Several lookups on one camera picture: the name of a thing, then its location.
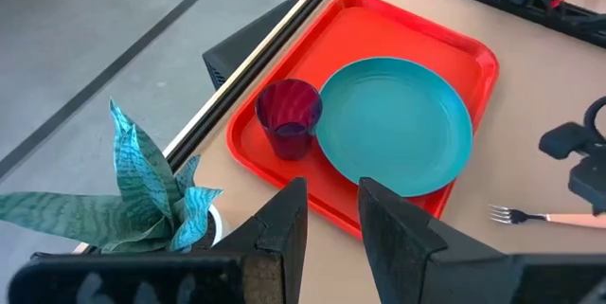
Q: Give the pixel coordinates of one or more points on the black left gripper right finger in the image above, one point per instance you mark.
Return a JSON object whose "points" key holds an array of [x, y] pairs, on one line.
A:
{"points": [[397, 247]]}

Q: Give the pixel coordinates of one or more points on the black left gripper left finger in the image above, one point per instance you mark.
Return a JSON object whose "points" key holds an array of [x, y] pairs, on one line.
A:
{"points": [[274, 237]]}

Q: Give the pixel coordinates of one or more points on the green round plate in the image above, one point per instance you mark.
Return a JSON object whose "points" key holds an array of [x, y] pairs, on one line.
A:
{"points": [[393, 124]]}

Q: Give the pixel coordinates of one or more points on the red plastic tray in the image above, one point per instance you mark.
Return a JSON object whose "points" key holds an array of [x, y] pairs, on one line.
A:
{"points": [[379, 29]]}

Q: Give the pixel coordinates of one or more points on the white plant pot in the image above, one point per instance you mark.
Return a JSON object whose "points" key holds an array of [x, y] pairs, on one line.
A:
{"points": [[219, 228]]}

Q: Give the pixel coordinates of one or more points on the green snake plant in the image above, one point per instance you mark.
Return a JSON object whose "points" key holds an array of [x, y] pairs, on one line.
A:
{"points": [[137, 185]]}

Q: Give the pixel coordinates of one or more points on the black computer case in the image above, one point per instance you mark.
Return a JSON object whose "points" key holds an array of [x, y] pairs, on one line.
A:
{"points": [[241, 48]]}

